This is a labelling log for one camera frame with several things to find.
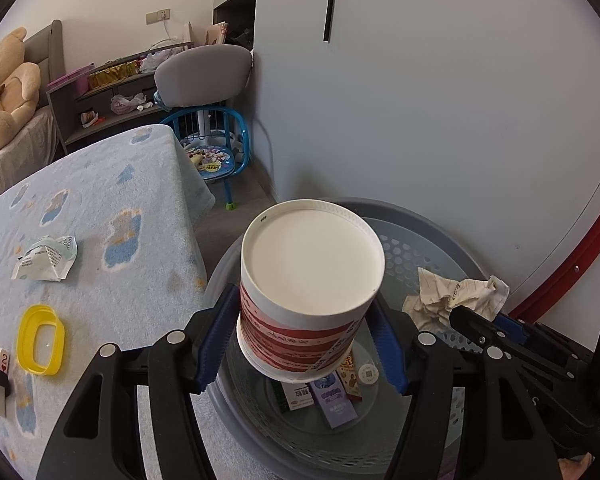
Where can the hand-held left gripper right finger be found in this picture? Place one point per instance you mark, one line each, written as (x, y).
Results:
(387, 355)

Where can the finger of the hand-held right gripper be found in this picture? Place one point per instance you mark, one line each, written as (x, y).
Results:
(467, 320)
(515, 326)

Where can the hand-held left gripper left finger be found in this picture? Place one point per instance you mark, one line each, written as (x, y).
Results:
(212, 350)

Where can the white paper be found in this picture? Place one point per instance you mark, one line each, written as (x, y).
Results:
(440, 295)

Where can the orange and white snack packet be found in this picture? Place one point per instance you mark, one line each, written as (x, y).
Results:
(352, 375)

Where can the purple box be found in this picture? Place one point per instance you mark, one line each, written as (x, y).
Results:
(332, 400)

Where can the grey perforated laundry basket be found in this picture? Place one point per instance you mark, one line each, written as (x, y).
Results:
(415, 215)

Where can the red and white paper cup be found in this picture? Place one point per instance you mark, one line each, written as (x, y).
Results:
(310, 260)

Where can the red hoop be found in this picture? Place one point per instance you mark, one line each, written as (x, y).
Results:
(580, 260)

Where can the blue printed blanket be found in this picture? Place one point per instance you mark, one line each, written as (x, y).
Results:
(105, 310)

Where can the yellow plastic lid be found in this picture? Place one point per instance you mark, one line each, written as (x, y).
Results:
(24, 335)

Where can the white and green wrapper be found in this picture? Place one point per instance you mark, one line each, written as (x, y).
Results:
(40, 260)

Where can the small playing card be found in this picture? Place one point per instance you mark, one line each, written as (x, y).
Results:
(3, 358)

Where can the white fan stand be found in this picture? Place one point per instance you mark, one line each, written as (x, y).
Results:
(200, 125)

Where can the blue child chair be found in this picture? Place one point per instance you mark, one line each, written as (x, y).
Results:
(240, 125)

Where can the grey shelf unit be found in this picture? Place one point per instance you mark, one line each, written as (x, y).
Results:
(105, 122)

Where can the pink plastic bag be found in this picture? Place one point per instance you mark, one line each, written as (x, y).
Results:
(125, 104)

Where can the red and white small item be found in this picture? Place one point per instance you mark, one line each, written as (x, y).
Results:
(90, 119)

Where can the grey padded chair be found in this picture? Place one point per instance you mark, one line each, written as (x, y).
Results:
(205, 72)

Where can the bed with beige cover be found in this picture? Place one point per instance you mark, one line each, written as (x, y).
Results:
(25, 140)

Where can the gold foil packets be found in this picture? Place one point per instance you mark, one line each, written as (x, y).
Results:
(112, 74)

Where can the white plastic bag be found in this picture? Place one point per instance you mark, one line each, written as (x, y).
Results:
(152, 62)

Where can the pink flat box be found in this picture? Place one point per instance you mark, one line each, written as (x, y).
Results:
(70, 76)

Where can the pink books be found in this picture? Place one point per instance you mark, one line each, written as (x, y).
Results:
(215, 35)

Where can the beige teddy bear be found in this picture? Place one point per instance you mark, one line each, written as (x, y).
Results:
(10, 95)

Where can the grey bed headboard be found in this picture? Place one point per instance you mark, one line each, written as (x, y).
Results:
(55, 60)

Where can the wall socket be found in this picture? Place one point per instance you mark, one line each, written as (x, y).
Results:
(158, 16)

